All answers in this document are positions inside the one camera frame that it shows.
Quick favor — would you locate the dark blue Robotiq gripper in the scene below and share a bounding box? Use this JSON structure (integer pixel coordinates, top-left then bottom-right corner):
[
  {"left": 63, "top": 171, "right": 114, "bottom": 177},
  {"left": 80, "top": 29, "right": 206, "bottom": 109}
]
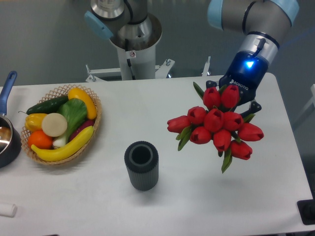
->
[{"left": 206, "top": 51, "right": 268, "bottom": 118}]

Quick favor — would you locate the white furniture piece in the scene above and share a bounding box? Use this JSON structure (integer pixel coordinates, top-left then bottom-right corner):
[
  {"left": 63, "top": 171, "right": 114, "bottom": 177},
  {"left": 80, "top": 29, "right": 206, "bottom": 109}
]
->
[{"left": 293, "top": 84, "right": 315, "bottom": 127}]

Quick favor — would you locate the black box at edge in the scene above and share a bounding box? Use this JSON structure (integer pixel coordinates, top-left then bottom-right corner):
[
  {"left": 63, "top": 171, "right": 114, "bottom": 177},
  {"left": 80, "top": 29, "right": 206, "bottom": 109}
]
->
[{"left": 297, "top": 199, "right": 315, "bottom": 225}]

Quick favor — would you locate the dark grey ribbed vase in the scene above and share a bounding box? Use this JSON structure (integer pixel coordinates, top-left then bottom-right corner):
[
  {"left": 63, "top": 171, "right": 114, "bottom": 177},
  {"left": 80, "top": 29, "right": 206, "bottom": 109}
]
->
[{"left": 124, "top": 141, "right": 159, "bottom": 191}]

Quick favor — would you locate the yellow banana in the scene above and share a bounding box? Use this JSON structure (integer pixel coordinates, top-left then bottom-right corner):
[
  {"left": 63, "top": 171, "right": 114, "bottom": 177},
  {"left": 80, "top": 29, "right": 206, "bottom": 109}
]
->
[{"left": 31, "top": 126, "right": 94, "bottom": 162}]

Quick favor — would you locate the beige round disc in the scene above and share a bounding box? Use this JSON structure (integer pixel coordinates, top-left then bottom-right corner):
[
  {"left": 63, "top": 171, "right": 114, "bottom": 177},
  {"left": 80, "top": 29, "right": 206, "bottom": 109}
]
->
[{"left": 41, "top": 113, "right": 67, "bottom": 137}]

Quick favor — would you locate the woven wicker basket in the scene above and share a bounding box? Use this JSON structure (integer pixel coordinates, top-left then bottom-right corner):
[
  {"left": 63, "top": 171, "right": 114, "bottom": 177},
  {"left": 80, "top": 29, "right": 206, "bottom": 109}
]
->
[{"left": 21, "top": 85, "right": 102, "bottom": 165}]

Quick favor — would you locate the dark saucepan blue handle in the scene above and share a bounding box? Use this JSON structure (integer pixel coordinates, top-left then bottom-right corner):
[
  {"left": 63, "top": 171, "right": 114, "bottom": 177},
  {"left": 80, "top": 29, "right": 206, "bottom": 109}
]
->
[{"left": 0, "top": 71, "right": 21, "bottom": 168}]

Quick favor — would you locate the green cucumber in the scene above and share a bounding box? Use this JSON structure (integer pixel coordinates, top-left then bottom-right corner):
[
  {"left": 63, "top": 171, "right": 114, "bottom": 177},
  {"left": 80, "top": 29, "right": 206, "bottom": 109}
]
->
[{"left": 19, "top": 95, "right": 68, "bottom": 115}]

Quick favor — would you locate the yellow bell pepper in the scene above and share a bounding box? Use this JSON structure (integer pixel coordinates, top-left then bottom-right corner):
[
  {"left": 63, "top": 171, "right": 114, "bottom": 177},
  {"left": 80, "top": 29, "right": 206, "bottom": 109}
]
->
[{"left": 25, "top": 113, "right": 47, "bottom": 132}]

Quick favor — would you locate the white cylinder object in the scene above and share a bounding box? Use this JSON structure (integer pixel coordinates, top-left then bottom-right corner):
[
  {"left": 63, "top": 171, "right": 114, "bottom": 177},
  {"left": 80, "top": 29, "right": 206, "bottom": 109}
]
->
[{"left": 0, "top": 202, "right": 18, "bottom": 218}]

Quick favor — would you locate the white metal base frame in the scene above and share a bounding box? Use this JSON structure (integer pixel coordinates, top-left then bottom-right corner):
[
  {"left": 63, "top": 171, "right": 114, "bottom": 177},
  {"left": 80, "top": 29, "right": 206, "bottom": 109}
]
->
[{"left": 86, "top": 56, "right": 211, "bottom": 82}]

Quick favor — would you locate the green bok choy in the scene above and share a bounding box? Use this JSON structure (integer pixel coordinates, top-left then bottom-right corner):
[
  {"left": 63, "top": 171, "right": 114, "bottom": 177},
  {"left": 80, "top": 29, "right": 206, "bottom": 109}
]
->
[{"left": 53, "top": 98, "right": 87, "bottom": 149}]

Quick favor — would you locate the red tulip bouquet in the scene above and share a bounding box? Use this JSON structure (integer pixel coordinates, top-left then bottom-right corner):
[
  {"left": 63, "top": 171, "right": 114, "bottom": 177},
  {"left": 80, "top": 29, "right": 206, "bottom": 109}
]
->
[{"left": 167, "top": 83, "right": 264, "bottom": 173}]

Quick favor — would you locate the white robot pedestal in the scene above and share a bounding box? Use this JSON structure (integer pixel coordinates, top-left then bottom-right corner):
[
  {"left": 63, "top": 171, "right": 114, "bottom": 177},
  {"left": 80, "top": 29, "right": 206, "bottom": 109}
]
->
[{"left": 117, "top": 46, "right": 156, "bottom": 81}]

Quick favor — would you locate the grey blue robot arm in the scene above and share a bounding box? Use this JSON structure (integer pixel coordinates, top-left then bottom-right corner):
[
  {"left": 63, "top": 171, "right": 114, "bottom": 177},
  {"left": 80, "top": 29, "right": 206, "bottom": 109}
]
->
[{"left": 84, "top": 0, "right": 299, "bottom": 117}]

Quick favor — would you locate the yellow squash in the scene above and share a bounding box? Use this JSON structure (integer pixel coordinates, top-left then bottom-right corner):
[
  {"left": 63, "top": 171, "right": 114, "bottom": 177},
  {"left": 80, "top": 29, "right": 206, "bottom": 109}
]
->
[{"left": 68, "top": 88, "right": 97, "bottom": 120}]

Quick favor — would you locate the orange fruit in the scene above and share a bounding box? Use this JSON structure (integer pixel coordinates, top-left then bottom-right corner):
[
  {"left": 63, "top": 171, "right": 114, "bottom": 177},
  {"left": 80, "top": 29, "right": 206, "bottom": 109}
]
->
[{"left": 28, "top": 130, "right": 53, "bottom": 149}]

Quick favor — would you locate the purple red eggplant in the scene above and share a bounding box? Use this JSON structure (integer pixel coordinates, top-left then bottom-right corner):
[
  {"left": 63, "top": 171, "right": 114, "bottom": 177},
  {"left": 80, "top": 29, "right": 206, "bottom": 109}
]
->
[{"left": 69, "top": 119, "right": 95, "bottom": 141}]

